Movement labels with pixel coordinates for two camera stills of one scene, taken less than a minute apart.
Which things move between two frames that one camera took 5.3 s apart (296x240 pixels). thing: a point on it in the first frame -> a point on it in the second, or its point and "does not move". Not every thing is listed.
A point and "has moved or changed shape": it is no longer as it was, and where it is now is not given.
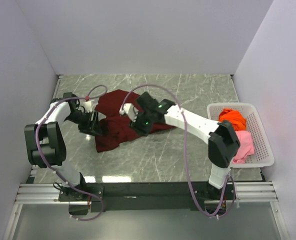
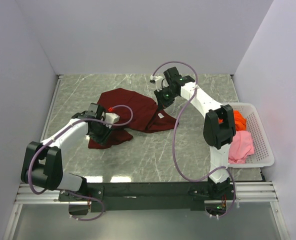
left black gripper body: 82,119 -> 101,134
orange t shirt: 234,116 does not move
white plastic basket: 263,155 does not move
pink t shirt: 246,147 does not move
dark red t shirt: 114,129 has moved or changed shape
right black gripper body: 143,124 -> 166,96
